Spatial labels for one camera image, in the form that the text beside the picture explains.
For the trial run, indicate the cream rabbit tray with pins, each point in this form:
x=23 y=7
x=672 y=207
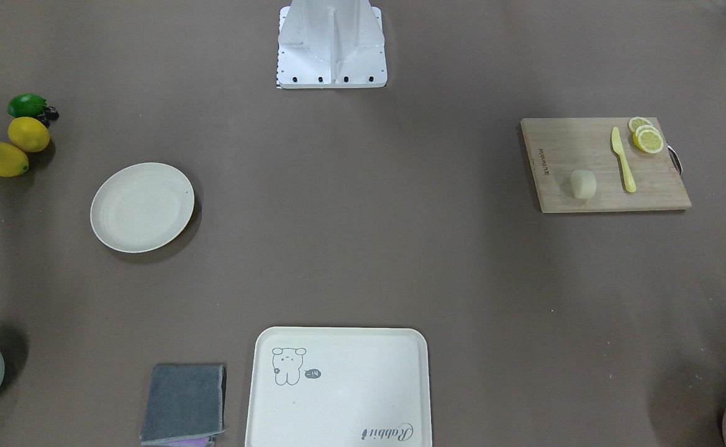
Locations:
x=340 y=386

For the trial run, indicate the white steamed bun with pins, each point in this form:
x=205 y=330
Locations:
x=583 y=184

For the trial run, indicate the round cream plate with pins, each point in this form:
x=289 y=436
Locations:
x=142 y=207

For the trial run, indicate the grey folded cloth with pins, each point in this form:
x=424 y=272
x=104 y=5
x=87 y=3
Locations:
x=184 y=399

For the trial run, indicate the wooden cutting board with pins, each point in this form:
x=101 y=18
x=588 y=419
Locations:
x=558 y=146

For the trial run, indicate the yellow plastic knife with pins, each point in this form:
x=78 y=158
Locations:
x=616 y=144

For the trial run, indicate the purple cloth under grey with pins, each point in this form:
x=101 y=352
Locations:
x=208 y=440

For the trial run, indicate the lemon slice back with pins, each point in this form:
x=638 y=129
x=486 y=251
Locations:
x=637 y=122

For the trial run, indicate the lemon slice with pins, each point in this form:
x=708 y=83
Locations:
x=637 y=122
x=644 y=129
x=649 y=143

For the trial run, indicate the lemon slice middle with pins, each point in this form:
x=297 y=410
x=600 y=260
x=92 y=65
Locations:
x=644 y=129

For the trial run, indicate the lemon slice front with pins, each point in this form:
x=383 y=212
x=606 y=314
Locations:
x=649 y=143

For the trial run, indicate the dark grape cluster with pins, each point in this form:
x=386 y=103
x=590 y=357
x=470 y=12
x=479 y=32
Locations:
x=47 y=116

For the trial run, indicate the yellow lemon upper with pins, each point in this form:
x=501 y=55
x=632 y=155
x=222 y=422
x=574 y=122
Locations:
x=29 y=134

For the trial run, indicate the yellow lemon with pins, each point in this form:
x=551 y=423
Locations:
x=13 y=161
x=29 y=134

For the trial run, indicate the green lime fruit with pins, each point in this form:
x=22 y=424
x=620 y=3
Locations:
x=26 y=105

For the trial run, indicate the yellow lemon lower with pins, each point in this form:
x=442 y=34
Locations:
x=13 y=161

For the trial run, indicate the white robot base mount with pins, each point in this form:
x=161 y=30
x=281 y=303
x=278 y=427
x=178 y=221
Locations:
x=331 y=44

